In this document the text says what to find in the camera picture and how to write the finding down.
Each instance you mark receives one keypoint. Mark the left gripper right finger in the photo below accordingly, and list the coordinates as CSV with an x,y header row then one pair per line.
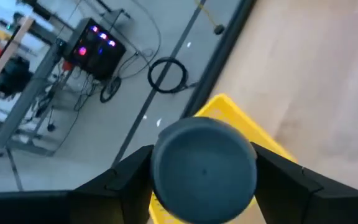
x,y
306,205

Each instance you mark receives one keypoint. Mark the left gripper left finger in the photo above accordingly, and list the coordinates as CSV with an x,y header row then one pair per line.
x,y
73,207

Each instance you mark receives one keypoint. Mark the yellow plastic basket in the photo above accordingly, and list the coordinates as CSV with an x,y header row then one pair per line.
x,y
228,109

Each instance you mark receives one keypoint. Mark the grey metal stand leg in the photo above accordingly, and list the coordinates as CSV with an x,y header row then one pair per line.
x,y
26,96

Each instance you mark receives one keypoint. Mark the black computer tower with lights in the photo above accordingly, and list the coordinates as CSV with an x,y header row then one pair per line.
x,y
98,59

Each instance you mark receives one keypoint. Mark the light wooden beam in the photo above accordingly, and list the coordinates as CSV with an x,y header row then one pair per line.
x,y
8,53

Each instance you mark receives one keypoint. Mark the small black stand base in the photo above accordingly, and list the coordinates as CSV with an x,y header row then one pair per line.
x,y
218,29

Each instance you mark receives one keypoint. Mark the black aluminium table frame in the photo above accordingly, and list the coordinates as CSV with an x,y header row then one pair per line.
x,y
219,56

